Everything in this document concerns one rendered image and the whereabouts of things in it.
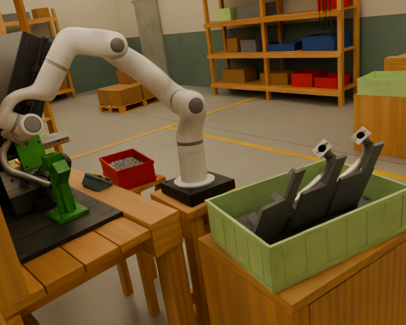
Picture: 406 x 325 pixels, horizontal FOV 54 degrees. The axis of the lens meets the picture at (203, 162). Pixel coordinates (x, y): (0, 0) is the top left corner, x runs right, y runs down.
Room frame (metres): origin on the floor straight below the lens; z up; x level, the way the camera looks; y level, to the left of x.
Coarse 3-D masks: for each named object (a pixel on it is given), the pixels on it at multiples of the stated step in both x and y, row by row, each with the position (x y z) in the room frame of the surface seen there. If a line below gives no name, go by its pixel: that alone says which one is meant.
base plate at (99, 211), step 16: (80, 192) 1.76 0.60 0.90; (96, 208) 1.56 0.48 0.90; (112, 208) 1.53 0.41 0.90; (16, 224) 1.51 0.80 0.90; (32, 224) 1.49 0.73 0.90; (48, 224) 1.47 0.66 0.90; (64, 224) 1.45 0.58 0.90; (80, 224) 1.43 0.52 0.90; (96, 224) 1.42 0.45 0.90; (16, 240) 1.37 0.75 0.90; (32, 240) 1.35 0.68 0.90; (48, 240) 1.34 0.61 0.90; (64, 240) 1.33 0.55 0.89; (32, 256) 1.25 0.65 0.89
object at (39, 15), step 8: (40, 8) 10.45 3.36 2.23; (8, 16) 9.95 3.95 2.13; (16, 16) 10.05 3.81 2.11; (40, 16) 10.42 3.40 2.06; (48, 16) 10.55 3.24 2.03; (8, 24) 9.85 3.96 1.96; (16, 24) 9.95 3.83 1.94; (48, 24) 10.90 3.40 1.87; (56, 24) 10.56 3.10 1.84; (48, 40) 10.43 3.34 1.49; (64, 80) 10.91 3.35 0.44; (64, 88) 10.51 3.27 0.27; (72, 88) 10.55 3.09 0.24; (72, 96) 10.58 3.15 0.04
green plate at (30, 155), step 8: (16, 144) 1.70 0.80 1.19; (32, 144) 1.74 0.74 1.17; (40, 144) 1.76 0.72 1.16; (16, 152) 1.75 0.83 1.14; (24, 152) 1.71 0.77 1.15; (32, 152) 1.73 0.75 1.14; (40, 152) 1.75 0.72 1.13; (24, 160) 1.69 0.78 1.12; (32, 160) 1.71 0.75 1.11; (40, 160) 1.73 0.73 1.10; (24, 168) 1.68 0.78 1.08; (32, 168) 1.70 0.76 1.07
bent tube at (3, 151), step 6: (6, 144) 1.65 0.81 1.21; (0, 150) 1.63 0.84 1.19; (6, 150) 1.64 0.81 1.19; (0, 156) 1.62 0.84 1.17; (6, 156) 1.64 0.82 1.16; (0, 162) 1.61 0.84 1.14; (6, 162) 1.62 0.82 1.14; (6, 168) 1.61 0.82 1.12; (12, 168) 1.62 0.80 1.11; (12, 174) 1.61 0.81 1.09; (18, 174) 1.62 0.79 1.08; (24, 174) 1.64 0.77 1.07; (30, 180) 1.64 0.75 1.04; (36, 180) 1.65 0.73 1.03; (42, 180) 1.67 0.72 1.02; (48, 186) 1.67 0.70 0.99
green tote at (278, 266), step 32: (256, 192) 1.45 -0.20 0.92; (384, 192) 1.34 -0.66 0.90; (224, 224) 1.25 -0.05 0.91; (320, 224) 1.08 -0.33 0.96; (352, 224) 1.13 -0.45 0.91; (384, 224) 1.19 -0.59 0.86; (256, 256) 1.06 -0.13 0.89; (288, 256) 1.02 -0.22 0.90; (320, 256) 1.07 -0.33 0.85; (352, 256) 1.13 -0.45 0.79
